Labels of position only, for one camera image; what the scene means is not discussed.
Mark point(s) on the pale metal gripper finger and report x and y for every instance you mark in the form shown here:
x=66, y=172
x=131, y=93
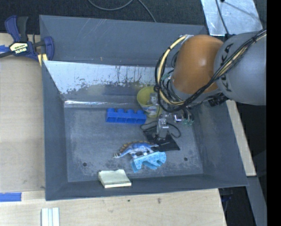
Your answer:
x=159, y=132
x=165, y=130

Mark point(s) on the blue toy dinosaur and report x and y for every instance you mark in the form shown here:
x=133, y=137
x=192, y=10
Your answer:
x=136, y=148

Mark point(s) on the light blue sponge piece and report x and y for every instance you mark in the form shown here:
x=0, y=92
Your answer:
x=148, y=161

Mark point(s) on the blue toy brick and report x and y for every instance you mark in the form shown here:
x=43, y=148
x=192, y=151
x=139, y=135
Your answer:
x=126, y=117

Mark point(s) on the yellow cup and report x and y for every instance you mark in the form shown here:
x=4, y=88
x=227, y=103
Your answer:
x=143, y=98

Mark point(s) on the grey metal bin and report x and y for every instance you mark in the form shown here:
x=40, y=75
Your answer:
x=95, y=135

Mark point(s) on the pale yellow sponge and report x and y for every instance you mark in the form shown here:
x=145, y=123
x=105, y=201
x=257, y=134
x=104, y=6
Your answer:
x=114, y=178

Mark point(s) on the pale wood board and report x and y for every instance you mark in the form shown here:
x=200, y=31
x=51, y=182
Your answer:
x=20, y=126

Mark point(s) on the black cylinder on white bracket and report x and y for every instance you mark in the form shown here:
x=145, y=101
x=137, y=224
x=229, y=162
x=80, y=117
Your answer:
x=216, y=100

